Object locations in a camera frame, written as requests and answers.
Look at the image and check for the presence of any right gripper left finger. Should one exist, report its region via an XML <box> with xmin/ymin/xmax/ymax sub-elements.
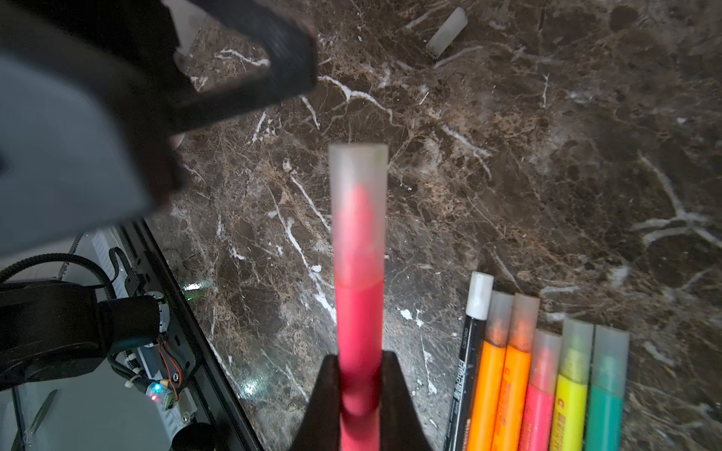
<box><xmin>290</xmin><ymin>354</ymin><xmax>341</xmax><ymax>451</ymax></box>

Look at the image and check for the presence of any orange highlighter pen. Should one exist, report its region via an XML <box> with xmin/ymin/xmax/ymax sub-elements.
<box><xmin>466</xmin><ymin>291</ymin><xmax>514</xmax><ymax>451</ymax></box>
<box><xmin>492</xmin><ymin>293</ymin><xmax>540</xmax><ymax>451</ymax></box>

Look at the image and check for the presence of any yellow highlighter pen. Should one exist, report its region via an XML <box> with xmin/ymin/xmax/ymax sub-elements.
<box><xmin>549</xmin><ymin>319</ymin><xmax>594</xmax><ymax>451</ymax></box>

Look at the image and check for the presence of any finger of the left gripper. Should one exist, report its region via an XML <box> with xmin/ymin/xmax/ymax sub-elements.
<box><xmin>169</xmin><ymin>1</ymin><xmax>318</xmax><ymax>135</ymax></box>

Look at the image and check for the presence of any green highlighter pen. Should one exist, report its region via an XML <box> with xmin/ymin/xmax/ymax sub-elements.
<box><xmin>584</xmin><ymin>325</ymin><xmax>630</xmax><ymax>450</ymax></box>

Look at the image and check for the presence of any black white marker pen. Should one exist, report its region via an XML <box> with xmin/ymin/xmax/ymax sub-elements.
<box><xmin>443</xmin><ymin>272</ymin><xmax>494</xmax><ymax>451</ymax></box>

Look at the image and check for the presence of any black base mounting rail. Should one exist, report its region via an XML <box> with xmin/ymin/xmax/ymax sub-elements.
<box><xmin>116</xmin><ymin>220</ymin><xmax>262</xmax><ymax>450</ymax></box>

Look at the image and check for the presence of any pink highlighter pen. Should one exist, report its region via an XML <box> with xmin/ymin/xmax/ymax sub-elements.
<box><xmin>329</xmin><ymin>144</ymin><xmax>388</xmax><ymax>450</ymax></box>
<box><xmin>518</xmin><ymin>329</ymin><xmax>562</xmax><ymax>451</ymax></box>

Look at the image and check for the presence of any translucent pen cap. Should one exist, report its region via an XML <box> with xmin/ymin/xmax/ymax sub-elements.
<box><xmin>426</xmin><ymin>8</ymin><xmax>468</xmax><ymax>59</ymax></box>

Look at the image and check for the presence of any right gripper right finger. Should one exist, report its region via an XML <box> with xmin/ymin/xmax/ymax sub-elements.
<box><xmin>380</xmin><ymin>351</ymin><xmax>432</xmax><ymax>451</ymax></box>

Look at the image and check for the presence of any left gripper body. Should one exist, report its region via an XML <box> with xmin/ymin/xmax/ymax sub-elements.
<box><xmin>1</xmin><ymin>1</ymin><xmax>182</xmax><ymax>255</ymax></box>

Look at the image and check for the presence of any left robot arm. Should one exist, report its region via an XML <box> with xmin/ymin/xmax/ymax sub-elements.
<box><xmin>1</xmin><ymin>1</ymin><xmax>318</xmax><ymax>389</ymax></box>

